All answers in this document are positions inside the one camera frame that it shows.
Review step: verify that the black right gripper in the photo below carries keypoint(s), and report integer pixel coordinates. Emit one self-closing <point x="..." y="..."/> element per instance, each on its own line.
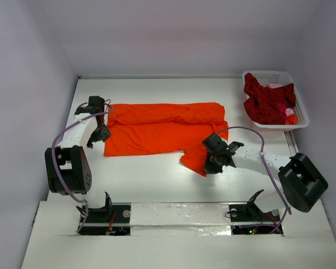
<point x="211" y="161"/>

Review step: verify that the orange t-shirt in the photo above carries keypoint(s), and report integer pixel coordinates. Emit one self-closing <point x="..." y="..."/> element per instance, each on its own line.
<point x="149" y="129"/>

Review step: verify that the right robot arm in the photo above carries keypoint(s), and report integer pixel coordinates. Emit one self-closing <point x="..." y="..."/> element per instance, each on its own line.
<point x="297" y="183"/>

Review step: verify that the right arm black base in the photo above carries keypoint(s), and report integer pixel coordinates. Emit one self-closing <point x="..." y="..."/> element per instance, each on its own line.
<point x="247" y="219"/>

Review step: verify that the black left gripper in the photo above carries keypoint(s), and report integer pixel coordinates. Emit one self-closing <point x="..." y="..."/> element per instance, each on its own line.
<point x="103" y="135"/>

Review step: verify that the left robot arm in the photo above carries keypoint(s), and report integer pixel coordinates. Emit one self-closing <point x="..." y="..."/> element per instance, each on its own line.
<point x="67" y="167"/>

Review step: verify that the dark red t-shirt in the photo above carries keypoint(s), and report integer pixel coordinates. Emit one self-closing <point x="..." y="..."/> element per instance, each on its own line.
<point x="261" y="106"/>

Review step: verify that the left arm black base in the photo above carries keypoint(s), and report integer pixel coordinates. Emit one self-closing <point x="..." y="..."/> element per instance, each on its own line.
<point x="101" y="222"/>

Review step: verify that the white plastic laundry basket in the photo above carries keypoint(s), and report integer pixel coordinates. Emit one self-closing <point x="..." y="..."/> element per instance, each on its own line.
<point x="283" y="78"/>

